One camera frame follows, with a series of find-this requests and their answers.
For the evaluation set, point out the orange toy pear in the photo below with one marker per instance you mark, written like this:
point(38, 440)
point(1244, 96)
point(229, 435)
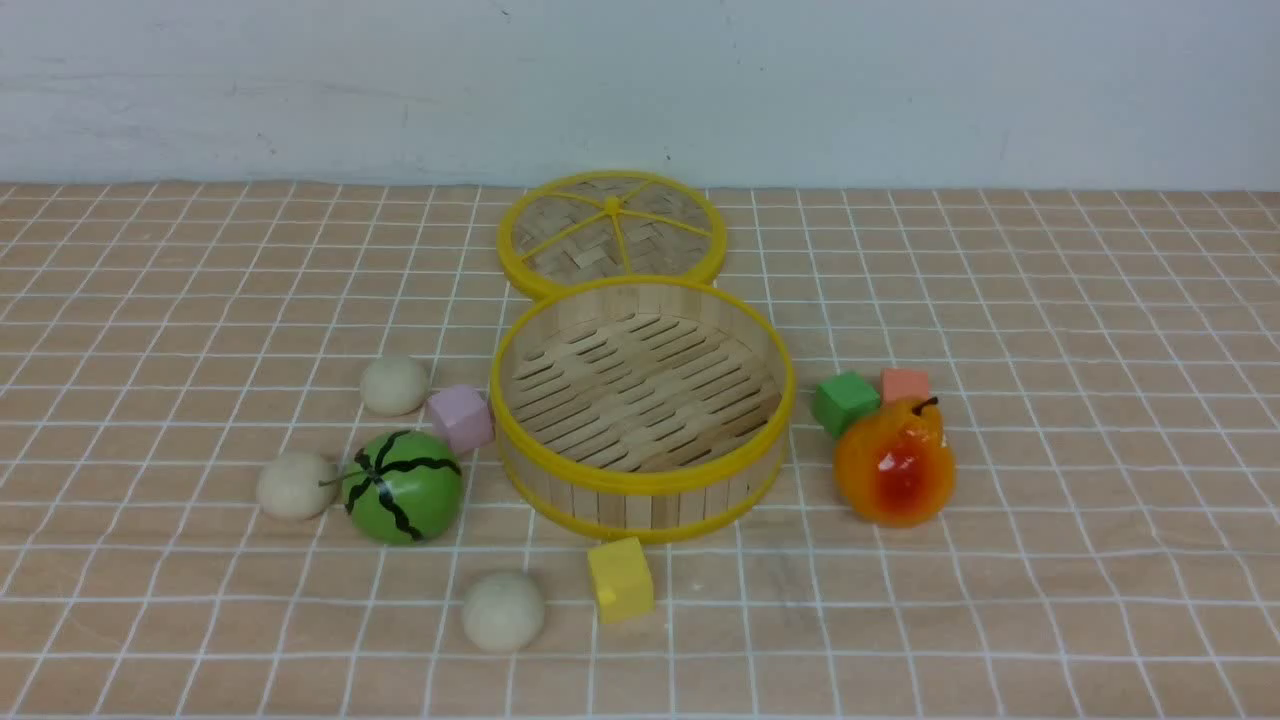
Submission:
point(894, 467)

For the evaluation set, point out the green foam cube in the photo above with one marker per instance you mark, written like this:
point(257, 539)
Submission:
point(842, 399)

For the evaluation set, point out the bamboo steamer tray yellow rim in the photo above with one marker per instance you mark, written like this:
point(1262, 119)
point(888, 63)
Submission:
point(649, 407)

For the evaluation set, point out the yellow foam cube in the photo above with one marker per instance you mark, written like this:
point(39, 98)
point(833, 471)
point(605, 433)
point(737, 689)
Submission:
point(621, 579)

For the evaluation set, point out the white bun front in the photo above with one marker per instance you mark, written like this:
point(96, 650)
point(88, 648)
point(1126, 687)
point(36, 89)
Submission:
point(503, 611)

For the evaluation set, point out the pink foam cube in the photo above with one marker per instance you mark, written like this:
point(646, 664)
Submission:
point(462, 417)

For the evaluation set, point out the orange foam cube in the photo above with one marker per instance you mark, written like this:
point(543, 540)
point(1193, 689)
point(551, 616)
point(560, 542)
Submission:
point(899, 383)

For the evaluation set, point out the bamboo steamer lid yellow rim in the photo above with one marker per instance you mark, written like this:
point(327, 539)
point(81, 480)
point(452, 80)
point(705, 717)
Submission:
point(578, 229)

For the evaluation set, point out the green toy watermelon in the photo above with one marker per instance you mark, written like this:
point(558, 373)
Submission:
point(402, 487)

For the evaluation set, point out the white bun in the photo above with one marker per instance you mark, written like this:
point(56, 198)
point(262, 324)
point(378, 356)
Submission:
point(503, 611)
point(297, 486)
point(394, 386)

